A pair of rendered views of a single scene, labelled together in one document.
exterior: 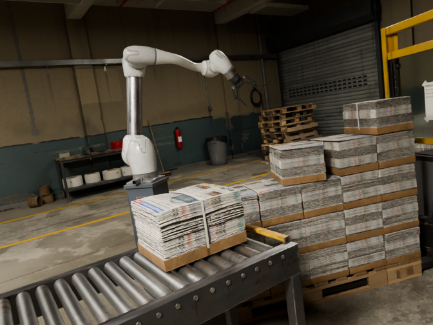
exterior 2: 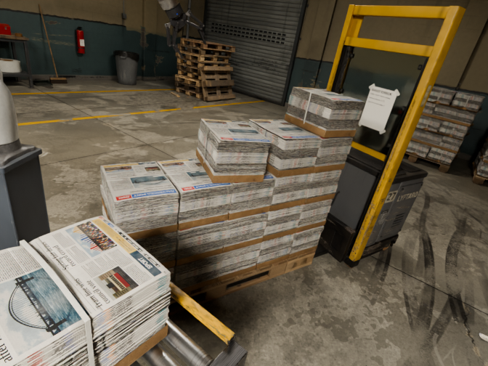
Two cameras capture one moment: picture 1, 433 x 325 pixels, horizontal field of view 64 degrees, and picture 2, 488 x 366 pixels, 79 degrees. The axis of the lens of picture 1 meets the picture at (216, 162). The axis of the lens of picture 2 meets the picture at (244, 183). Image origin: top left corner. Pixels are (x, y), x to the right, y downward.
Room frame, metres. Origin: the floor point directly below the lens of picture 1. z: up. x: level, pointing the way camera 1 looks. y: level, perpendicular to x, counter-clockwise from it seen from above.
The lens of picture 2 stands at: (0.89, 0.01, 1.51)
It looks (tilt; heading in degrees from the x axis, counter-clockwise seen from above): 26 degrees down; 336
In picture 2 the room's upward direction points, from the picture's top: 10 degrees clockwise
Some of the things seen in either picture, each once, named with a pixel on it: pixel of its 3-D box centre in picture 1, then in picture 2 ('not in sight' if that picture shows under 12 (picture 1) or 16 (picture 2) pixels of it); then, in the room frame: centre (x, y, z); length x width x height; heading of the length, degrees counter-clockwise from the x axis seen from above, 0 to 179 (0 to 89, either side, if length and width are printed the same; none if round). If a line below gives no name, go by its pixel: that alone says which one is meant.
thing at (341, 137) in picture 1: (339, 137); (283, 128); (2.44, -0.89, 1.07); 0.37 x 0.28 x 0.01; 12
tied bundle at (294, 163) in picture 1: (295, 162); (230, 149); (2.36, -0.54, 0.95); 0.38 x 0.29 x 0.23; 1
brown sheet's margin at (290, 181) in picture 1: (296, 174); (227, 164); (2.36, -0.54, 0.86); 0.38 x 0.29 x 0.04; 1
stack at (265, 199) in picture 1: (294, 237); (209, 229); (2.34, -0.47, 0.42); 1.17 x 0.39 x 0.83; 102
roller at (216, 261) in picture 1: (202, 255); not in sight; (1.38, 0.11, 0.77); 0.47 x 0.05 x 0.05; 33
